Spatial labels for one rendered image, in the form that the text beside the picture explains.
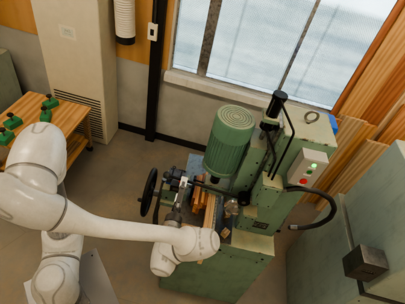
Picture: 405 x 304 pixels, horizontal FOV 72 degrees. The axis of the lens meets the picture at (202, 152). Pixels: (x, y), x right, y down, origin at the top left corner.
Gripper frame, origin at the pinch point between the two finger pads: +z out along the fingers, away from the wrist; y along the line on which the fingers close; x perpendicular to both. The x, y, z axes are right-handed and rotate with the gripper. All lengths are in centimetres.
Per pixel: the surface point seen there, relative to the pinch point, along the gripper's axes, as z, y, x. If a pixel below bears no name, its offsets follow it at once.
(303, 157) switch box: -2, 41, -40
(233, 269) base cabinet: -8, -53, -45
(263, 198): -5.0, 14.3, -35.2
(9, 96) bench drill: 123, -92, 179
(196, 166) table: 33.7, -19.2, -6.4
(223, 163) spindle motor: 5.9, 17.6, -15.2
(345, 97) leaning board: 124, 9, -110
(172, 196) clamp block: 6.6, -18.5, 2.9
